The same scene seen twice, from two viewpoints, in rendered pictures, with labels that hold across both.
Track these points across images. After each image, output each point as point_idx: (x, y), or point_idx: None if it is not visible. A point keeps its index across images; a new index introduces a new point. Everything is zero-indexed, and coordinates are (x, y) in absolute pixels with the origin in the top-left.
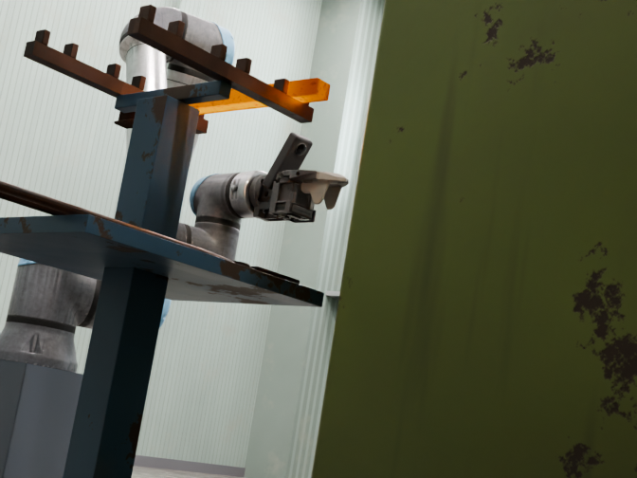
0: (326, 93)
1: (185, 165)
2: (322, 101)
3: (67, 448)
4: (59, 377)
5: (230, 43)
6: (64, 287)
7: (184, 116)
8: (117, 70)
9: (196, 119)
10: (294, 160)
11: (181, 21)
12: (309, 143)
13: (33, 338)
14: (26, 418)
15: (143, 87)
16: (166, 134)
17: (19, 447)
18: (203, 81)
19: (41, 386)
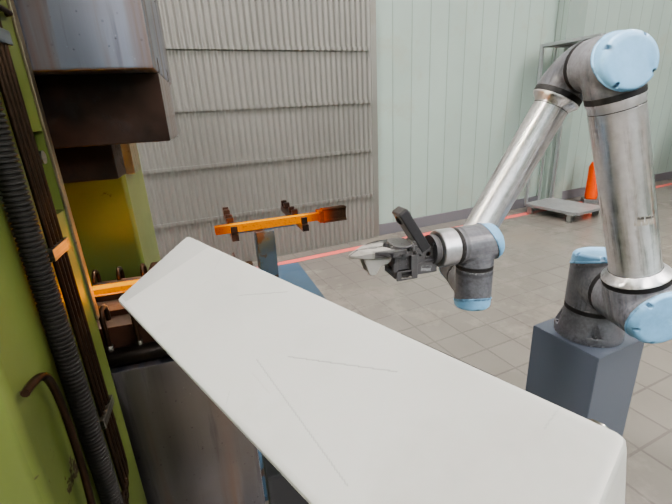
0: (215, 232)
1: (258, 255)
2: (219, 234)
3: (570, 392)
4: (558, 342)
5: (598, 57)
6: (573, 283)
7: (255, 236)
8: (288, 209)
9: (256, 237)
10: (404, 228)
11: (223, 210)
12: (397, 215)
13: (561, 311)
14: (536, 357)
15: (292, 214)
16: (255, 243)
17: (534, 372)
18: (590, 108)
19: (544, 342)
